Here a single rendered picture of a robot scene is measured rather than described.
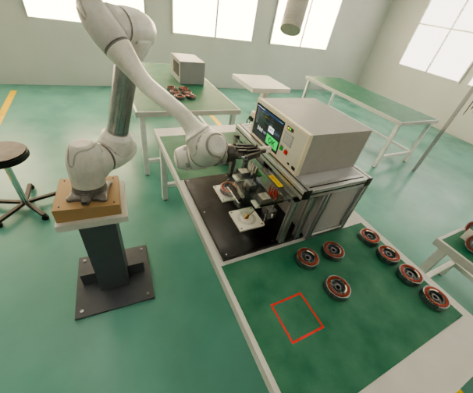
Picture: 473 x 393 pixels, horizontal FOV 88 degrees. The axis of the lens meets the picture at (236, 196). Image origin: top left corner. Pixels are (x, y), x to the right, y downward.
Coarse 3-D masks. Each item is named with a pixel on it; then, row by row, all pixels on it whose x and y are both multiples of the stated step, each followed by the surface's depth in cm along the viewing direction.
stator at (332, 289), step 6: (330, 276) 113; (336, 276) 113; (330, 282) 110; (336, 282) 112; (342, 282) 111; (330, 288) 108; (342, 288) 111; (348, 288) 109; (330, 294) 108; (336, 294) 105; (342, 294) 106; (348, 294) 106; (336, 300) 107; (342, 300) 107
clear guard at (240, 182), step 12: (228, 180) 115; (240, 180) 112; (252, 180) 113; (264, 180) 114; (228, 192) 112; (240, 192) 108; (252, 192) 106; (264, 192) 107; (276, 192) 109; (288, 192) 110; (240, 204) 105; (252, 204) 102; (264, 204) 101
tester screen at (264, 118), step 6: (258, 108) 129; (264, 108) 124; (258, 114) 129; (264, 114) 125; (270, 114) 120; (258, 120) 130; (264, 120) 126; (270, 120) 121; (276, 120) 117; (264, 126) 127; (276, 126) 117; (282, 126) 114; (264, 132) 128
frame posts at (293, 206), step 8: (232, 144) 154; (232, 168) 164; (296, 200) 108; (312, 200) 113; (288, 208) 113; (296, 208) 111; (304, 208) 118; (288, 216) 114; (304, 216) 119; (288, 224) 118; (296, 224) 126; (304, 224) 124; (280, 232) 123; (296, 232) 127; (280, 240) 124
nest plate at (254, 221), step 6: (234, 216) 134; (240, 216) 135; (252, 216) 136; (258, 216) 137; (234, 222) 131; (240, 222) 131; (246, 222) 131; (252, 222) 132; (258, 222) 133; (240, 228) 127; (246, 228) 128; (252, 228) 130
